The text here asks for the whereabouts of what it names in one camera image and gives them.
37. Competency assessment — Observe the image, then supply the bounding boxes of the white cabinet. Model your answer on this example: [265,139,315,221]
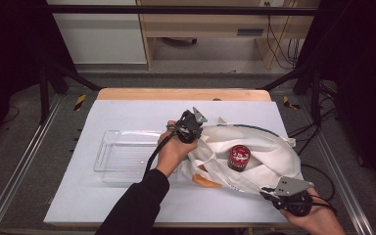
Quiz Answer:
[46,0,148,65]

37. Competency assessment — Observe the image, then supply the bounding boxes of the yellow black floor tape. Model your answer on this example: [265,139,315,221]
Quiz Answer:
[73,93,88,113]
[282,95,302,111]

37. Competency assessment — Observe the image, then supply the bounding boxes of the red can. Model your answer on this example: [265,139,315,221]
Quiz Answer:
[227,144,252,173]

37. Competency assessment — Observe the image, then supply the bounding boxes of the wooden table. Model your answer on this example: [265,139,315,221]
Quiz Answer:
[96,87,272,102]

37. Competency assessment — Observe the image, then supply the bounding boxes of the black horizontal frame bar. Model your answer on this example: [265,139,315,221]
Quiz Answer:
[44,4,319,17]

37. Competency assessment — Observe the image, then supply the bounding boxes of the white patterned tote bag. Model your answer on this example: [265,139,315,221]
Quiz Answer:
[179,117,304,196]

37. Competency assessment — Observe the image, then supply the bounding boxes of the wooden desk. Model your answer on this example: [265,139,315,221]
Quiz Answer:
[136,0,321,71]

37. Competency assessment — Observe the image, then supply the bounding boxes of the right hand-held gripper cable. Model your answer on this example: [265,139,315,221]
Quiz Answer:
[285,194,339,216]

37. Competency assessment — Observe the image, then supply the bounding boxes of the person's right hand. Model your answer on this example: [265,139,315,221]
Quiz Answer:
[279,187,348,235]

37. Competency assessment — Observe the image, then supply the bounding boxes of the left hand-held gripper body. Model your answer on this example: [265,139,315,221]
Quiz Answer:
[166,106,209,145]

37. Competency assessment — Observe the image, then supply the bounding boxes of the person's left hand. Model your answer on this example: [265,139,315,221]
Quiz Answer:
[156,119,200,179]

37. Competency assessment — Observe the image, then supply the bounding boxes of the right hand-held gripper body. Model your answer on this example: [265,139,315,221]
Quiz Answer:
[273,176,315,217]

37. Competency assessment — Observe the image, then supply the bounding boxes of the black floor cable bundle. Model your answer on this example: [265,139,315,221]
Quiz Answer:
[287,81,340,157]

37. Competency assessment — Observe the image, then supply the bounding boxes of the aluminium floor rail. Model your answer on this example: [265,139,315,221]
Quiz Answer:
[297,97,376,235]
[0,93,64,235]

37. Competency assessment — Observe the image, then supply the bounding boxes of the thin black floor cable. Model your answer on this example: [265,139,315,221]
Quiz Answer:
[0,105,21,125]

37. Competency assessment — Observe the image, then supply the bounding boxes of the black curtain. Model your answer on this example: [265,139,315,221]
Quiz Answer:
[0,0,76,155]
[293,0,376,199]

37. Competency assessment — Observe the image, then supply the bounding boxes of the clear plastic container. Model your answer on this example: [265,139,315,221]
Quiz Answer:
[92,129,180,184]

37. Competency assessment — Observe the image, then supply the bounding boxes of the left hand-held gripper cable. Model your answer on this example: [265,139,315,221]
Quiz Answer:
[143,128,179,176]

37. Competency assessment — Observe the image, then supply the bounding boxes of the white table mat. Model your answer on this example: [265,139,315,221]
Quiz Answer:
[43,99,320,226]

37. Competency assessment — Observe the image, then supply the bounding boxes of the black metal stand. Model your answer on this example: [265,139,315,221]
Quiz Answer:
[259,64,325,127]
[38,58,103,125]

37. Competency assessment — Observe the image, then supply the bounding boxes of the black floor cable loop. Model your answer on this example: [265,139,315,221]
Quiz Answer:
[300,164,337,203]

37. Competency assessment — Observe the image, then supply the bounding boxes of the hand-held gripper cable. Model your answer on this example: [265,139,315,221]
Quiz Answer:
[143,128,179,176]
[285,194,339,216]

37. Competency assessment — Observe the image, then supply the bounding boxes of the black cables under desk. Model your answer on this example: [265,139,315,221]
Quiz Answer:
[265,2,301,71]

